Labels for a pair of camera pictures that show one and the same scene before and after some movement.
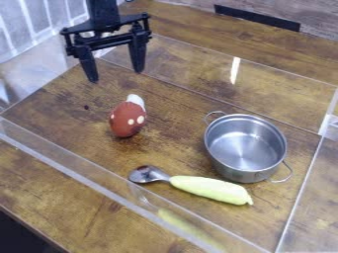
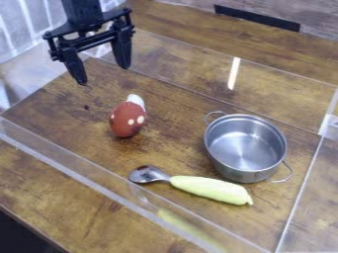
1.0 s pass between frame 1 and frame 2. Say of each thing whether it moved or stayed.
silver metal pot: stayed
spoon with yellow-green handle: stayed
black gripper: moved
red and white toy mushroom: stayed
